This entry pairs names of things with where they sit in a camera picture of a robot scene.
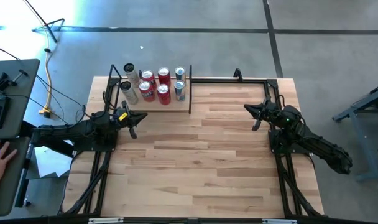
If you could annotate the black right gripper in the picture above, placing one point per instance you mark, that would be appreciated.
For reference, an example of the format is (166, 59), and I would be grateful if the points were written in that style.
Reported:
(266, 112)

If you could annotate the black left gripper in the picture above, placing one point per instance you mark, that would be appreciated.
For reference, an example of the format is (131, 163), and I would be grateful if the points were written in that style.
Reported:
(122, 119)

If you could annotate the red Fanta can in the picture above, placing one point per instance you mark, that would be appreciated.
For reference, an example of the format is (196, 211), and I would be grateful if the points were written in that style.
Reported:
(148, 76)
(147, 91)

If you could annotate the red Coke Zero can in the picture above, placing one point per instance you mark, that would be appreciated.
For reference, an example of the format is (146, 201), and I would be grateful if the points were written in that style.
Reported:
(164, 76)
(164, 95)

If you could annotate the blue silver Red Bull can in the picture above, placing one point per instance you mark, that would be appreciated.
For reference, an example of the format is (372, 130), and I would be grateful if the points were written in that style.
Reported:
(180, 73)
(179, 91)

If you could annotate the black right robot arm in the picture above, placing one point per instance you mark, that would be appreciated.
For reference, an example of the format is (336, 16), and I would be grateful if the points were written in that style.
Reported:
(319, 146)

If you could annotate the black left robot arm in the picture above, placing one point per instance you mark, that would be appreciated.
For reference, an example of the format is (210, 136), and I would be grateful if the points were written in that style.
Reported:
(67, 133)

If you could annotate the yellow label tag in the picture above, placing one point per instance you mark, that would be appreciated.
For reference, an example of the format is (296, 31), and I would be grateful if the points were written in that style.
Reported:
(122, 116)

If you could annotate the white paper sheet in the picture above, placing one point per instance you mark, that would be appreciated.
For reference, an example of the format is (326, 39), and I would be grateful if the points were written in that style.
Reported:
(49, 161)

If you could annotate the grey desk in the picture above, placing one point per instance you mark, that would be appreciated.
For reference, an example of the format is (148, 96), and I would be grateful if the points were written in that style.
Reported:
(21, 93)

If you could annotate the black floor stand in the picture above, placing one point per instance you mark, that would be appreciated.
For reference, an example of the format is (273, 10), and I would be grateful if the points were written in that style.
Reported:
(45, 25)

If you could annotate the black desk clamp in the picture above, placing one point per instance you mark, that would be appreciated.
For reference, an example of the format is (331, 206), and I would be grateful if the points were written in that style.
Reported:
(4, 82)

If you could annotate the person's hand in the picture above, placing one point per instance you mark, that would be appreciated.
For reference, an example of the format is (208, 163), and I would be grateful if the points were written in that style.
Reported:
(1, 165)

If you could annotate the dark grey desk surface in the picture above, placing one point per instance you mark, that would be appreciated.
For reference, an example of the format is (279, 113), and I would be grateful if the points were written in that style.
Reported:
(11, 193)

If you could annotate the black aluminium table frame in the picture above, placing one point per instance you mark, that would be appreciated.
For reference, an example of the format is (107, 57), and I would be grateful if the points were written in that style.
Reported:
(238, 81)

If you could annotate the black metal shelf frame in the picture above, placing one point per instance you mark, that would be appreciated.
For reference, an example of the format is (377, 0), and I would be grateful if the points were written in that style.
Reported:
(190, 93)

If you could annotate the silver metal bracket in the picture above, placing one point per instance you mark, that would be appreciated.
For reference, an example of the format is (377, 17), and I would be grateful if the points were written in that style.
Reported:
(105, 220)
(279, 221)

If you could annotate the blue-grey metal table frame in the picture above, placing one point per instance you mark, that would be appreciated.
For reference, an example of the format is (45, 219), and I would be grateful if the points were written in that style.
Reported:
(361, 140)

